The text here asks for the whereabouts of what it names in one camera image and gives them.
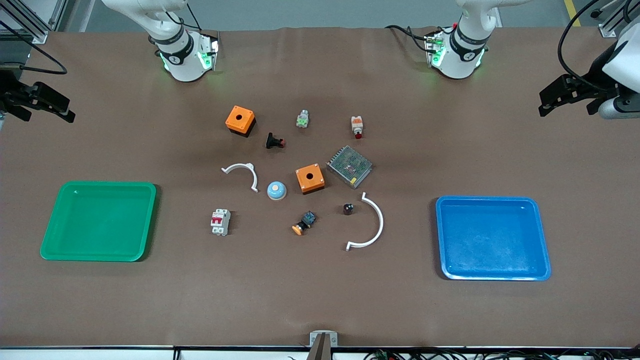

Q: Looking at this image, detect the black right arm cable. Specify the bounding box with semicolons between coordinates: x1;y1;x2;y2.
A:
0;20;68;75

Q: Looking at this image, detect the white red circuit breaker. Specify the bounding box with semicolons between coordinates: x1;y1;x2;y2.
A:
210;208;232;236

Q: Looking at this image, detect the orange button box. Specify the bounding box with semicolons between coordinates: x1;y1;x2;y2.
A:
295;163;326;195
225;105;257;138

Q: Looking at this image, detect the aluminium frame profile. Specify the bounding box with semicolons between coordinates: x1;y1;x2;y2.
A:
590;0;640;39
0;0;66;45

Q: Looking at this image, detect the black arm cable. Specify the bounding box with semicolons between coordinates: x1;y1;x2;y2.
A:
557;0;613;92
0;20;68;75

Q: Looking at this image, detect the orange button box upper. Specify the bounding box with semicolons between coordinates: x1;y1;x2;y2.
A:
225;105;257;138

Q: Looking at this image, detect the large white curved clip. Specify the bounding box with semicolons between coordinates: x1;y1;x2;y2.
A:
345;192;385;252

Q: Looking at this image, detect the green plastic tray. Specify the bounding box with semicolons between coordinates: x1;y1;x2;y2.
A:
40;180;157;263

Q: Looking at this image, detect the orange button box centre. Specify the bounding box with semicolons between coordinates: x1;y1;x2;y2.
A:
295;163;326;195

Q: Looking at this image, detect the small white curved clip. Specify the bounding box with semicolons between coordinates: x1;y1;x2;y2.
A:
221;162;260;193

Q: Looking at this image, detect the black base cable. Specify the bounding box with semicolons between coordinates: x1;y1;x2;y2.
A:
385;24;443;53

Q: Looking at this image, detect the black cable bundle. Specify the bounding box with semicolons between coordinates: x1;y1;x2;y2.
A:
362;349;640;360

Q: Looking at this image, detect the orange cap blue push button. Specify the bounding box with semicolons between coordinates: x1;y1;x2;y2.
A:
291;210;317;236

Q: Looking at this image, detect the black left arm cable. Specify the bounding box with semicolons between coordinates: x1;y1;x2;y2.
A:
557;0;613;92

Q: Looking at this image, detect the metal mesh power supply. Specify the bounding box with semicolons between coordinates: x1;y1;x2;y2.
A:
326;145;374;189

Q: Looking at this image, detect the blue plastic tray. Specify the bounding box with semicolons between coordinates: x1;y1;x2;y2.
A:
435;195;552;281

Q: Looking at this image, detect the grey metal mount bracket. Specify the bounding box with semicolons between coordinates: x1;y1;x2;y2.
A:
306;330;339;360

